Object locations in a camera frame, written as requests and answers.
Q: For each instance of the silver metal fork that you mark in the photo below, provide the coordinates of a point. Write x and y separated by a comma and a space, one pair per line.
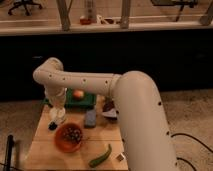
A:
121, 157

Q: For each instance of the black post at left edge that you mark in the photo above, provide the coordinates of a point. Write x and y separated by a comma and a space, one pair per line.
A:
8, 154

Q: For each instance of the black office chair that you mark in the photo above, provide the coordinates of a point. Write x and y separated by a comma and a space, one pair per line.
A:
24, 3

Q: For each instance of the red bowl on far shelf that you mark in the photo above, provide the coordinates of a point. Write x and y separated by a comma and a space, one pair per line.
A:
84, 21

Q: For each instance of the blue gray sponge block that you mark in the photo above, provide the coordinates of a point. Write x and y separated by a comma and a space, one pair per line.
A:
90, 119

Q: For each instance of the white paper cup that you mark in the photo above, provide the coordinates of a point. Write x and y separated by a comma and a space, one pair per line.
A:
57, 115

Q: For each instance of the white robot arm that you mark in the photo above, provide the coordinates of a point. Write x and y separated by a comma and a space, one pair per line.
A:
139, 109

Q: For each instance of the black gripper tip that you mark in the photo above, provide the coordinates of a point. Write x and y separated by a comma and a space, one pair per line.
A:
52, 126

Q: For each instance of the dark bowl with white cloth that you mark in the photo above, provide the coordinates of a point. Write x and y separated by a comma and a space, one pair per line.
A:
108, 110

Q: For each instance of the orange fruit in tray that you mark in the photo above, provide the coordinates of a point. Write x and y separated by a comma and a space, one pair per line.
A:
78, 94

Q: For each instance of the green plastic tray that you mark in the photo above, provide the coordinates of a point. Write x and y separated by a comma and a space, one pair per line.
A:
67, 100

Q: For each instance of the green chili pepper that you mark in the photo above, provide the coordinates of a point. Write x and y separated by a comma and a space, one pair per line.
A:
100, 159

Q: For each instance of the orange bowl with dark contents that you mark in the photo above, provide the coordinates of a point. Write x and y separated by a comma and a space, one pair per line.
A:
68, 138

